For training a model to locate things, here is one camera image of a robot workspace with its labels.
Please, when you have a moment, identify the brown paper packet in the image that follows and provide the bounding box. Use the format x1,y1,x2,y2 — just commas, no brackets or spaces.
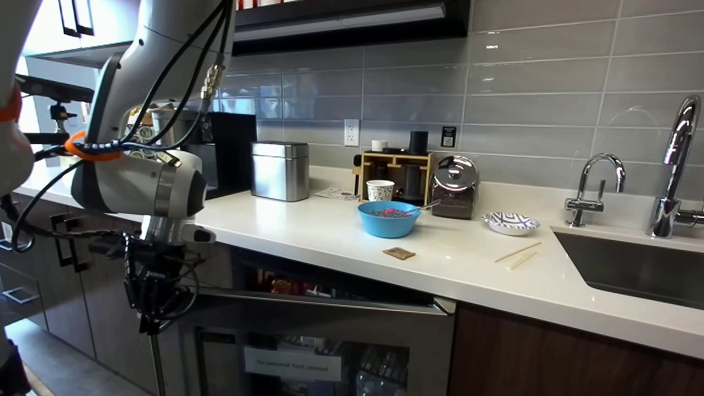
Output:
380,246,418,265

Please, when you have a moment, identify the dark brown wooden cabinet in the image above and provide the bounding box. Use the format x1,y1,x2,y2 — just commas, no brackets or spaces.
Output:
448,304,704,396

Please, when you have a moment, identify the black wall shelf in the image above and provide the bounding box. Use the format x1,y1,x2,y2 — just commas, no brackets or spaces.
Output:
232,0,471,57

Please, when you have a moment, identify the orange cable strap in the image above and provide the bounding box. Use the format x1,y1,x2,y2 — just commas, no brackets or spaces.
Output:
64,129,126,165

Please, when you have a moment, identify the black upper cabinet handle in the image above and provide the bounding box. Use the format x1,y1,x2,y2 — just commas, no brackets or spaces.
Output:
55,0,98,39

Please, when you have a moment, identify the wooden countertop organizer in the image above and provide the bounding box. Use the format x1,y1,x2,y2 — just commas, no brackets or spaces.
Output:
353,149,437,206

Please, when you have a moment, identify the silver metal canister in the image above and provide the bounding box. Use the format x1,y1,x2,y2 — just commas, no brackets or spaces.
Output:
252,140,311,204

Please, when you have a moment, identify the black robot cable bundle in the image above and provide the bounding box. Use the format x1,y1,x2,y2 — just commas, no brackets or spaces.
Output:
0,0,239,326

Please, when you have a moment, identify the patterned small plate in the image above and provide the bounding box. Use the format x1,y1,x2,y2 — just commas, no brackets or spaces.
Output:
482,210,541,238

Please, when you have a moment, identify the black vertical cabinet handle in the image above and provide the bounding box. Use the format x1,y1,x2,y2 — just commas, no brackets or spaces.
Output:
50,213,93,276

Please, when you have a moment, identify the grey cabinet door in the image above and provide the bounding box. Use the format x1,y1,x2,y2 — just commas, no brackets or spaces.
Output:
14,195,152,392

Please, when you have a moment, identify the steel sink basin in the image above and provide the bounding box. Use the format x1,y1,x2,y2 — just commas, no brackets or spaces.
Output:
552,228,704,312

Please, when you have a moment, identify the glass jar with metal lid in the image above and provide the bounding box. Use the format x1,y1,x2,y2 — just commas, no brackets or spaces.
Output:
430,154,482,222

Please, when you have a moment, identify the blue bowl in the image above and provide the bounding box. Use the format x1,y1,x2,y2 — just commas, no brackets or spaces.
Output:
357,200,423,241

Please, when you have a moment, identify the wooden chopstick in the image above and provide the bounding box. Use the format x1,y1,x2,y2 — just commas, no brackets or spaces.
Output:
506,249,541,274
494,241,544,265

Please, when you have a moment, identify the black coffee machine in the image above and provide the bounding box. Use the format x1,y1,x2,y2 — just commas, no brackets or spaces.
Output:
178,110,259,198

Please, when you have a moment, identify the gold patterned container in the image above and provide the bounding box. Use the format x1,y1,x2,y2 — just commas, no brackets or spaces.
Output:
119,101,178,160

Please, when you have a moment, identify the beverage fridge body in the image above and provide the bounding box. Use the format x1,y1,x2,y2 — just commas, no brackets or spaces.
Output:
219,244,450,311

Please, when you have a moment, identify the white wall outlet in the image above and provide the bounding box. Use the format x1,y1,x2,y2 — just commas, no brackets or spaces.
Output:
341,116,362,148

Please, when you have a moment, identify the black cylindrical container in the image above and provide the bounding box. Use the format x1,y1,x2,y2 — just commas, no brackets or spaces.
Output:
408,129,432,157

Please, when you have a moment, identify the white paper cup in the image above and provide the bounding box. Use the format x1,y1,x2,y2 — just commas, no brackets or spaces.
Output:
365,178,397,204

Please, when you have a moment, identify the small chrome faucet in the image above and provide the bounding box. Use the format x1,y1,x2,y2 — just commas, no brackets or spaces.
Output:
562,153,628,228

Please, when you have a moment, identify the tall chrome faucet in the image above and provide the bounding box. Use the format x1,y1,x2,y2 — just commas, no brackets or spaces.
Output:
648,94,704,241

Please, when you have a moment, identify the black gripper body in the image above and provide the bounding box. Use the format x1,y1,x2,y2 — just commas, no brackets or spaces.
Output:
123,235,199,311

